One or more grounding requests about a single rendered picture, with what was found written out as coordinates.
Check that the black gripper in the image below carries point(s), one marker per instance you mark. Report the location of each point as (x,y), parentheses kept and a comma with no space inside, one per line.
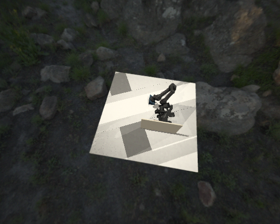
(161,114)

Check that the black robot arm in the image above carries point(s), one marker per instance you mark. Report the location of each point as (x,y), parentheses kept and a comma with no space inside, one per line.
(170,90)

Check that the beige wall panel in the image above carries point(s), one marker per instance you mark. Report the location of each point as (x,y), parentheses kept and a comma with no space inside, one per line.
(160,126)

